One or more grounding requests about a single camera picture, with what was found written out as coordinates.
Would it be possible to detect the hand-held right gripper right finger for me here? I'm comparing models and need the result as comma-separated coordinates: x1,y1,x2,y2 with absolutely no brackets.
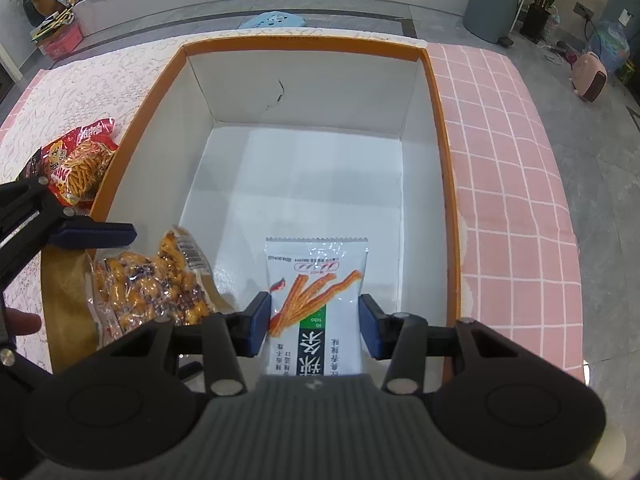
357,292,547,396

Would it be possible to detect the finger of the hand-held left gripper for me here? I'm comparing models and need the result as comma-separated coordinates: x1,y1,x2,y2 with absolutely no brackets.
0,176,139,292

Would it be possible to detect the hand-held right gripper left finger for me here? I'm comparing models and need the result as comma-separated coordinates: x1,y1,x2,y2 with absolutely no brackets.
99,291,274,397

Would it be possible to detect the red noodle snack packet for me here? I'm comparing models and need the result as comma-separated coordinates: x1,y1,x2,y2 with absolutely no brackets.
39,117,122,207

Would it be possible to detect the clear nut snack packet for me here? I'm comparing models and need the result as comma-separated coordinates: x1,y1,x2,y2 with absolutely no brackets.
89,227,227,349

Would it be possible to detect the white snack packet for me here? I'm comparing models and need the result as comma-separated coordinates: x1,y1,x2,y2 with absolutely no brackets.
263,236,371,377

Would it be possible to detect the orange cardboard box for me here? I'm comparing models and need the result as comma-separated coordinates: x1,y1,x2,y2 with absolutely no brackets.
39,35,469,377

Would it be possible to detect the person's left hand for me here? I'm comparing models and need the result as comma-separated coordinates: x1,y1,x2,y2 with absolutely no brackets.
0,309,43,337

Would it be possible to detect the dark brown snack packet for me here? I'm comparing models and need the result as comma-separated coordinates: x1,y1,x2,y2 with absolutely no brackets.
13,147,48,184

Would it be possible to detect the pink storage box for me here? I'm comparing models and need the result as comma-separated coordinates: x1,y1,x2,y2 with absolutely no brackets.
37,25,84,59

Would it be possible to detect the blue plastic stool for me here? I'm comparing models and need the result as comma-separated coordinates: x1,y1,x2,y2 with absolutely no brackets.
239,11,308,31

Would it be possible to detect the pink space heater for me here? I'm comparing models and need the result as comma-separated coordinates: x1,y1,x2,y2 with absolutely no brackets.
569,50,614,104

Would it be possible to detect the grey trash bin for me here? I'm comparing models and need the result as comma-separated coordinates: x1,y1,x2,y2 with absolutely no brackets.
462,0,529,44

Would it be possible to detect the blue water bottle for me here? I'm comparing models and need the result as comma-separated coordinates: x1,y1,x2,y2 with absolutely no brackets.
589,20,632,74

